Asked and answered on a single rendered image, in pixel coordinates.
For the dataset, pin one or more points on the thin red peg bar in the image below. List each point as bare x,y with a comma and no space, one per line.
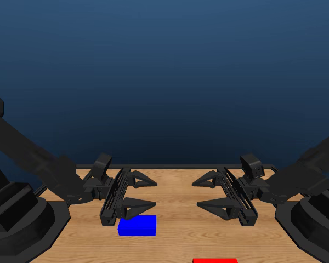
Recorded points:
215,260

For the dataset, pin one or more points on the blue hollow socket block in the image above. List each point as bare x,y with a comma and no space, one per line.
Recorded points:
138,226

